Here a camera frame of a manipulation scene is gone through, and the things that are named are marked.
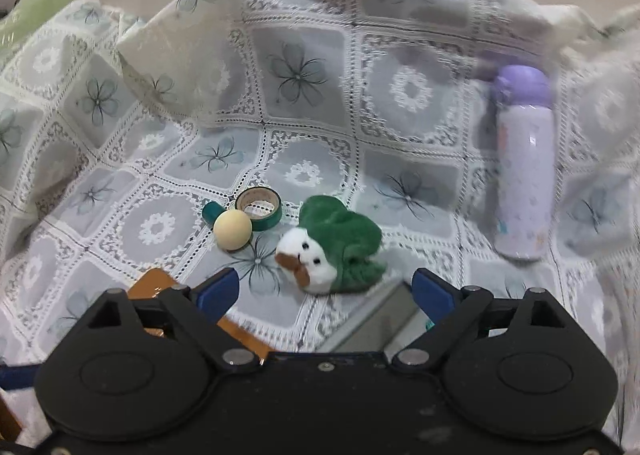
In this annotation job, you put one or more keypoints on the green tape roll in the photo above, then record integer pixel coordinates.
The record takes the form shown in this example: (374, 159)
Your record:
(270, 221)

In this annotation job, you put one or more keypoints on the small teal tape roll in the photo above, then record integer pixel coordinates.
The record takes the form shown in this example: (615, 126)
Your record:
(212, 212)

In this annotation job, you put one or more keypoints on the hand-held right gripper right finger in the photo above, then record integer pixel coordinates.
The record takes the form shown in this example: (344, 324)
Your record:
(431, 296)

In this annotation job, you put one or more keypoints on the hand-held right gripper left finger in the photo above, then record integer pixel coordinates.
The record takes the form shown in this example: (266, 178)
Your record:
(216, 294)

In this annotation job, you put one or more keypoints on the purple water bottle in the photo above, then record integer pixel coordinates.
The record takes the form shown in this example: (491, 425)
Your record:
(525, 175)

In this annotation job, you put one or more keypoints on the pale yellow ball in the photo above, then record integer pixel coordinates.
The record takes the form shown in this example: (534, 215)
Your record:
(232, 231)

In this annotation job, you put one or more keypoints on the green plush toy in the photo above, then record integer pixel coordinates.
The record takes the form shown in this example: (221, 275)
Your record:
(345, 240)

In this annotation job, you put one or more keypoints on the floral lace blanket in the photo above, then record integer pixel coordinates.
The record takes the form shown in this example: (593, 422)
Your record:
(410, 85)

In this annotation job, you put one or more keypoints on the brown leather wallet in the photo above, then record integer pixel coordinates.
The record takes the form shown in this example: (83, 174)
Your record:
(150, 286)

